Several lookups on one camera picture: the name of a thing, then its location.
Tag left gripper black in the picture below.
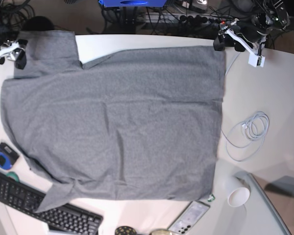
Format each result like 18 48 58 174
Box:
213 23 266 52

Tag white paper cup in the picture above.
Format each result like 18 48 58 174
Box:
223 176 250 208

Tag white coiled cable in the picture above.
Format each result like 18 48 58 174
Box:
220 51 270 163

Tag gold round tin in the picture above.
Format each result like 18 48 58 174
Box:
149 229 173 235

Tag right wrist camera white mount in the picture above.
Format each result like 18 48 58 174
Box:
0 39 28 62

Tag black gold dotted lid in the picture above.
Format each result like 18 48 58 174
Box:
115 226 137 235

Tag green tape roll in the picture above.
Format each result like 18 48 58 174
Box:
6 171 20 183

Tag grey t-shirt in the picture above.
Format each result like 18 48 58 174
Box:
0 31 225 212

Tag smartphone clear case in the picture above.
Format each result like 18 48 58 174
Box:
168 201 210 235

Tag small green white chip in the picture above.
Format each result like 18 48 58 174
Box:
207 194 215 202

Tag black keyboard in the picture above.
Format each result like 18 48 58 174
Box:
0 172 103 235

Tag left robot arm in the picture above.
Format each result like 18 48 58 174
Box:
213 0 290 56

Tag blue black tape measure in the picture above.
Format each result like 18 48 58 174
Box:
0 142 20 170

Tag blue box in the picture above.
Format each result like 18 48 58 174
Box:
98 0 166 7

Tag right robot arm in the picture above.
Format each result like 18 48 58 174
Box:
0 0 28 70

